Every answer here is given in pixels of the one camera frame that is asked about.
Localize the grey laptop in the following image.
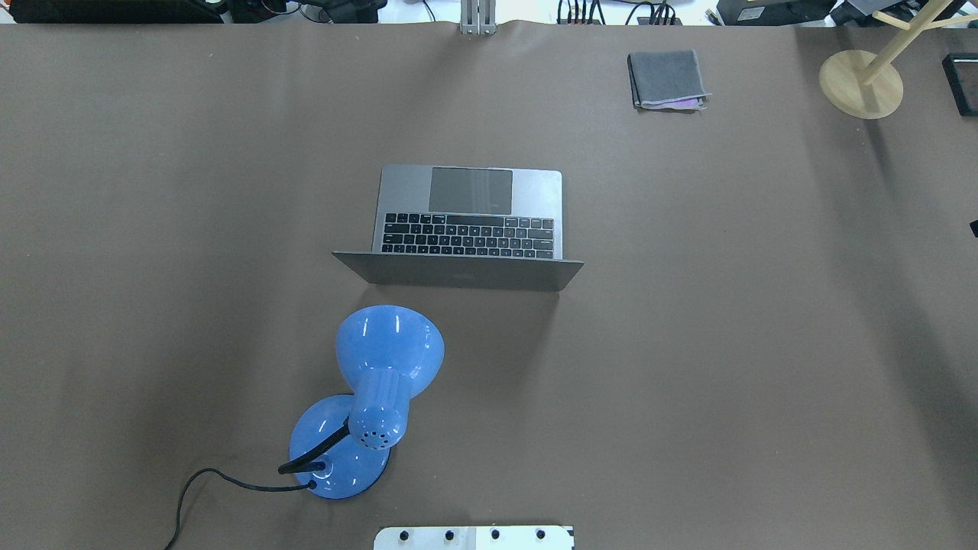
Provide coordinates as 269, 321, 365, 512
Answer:
335, 163, 584, 292

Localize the blue desk lamp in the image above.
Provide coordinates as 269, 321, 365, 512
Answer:
278, 304, 445, 499

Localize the folded grey cloth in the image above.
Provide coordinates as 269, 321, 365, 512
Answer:
627, 49, 710, 112

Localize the wooden mug tree stand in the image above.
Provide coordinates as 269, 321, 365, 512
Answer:
818, 1, 977, 121

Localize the black tray on table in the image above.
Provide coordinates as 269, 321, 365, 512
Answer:
942, 53, 977, 116

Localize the aluminium frame post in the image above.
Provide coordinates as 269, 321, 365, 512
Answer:
458, 0, 497, 36

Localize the black lamp power cord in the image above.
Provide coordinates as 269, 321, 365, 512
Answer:
164, 467, 317, 550

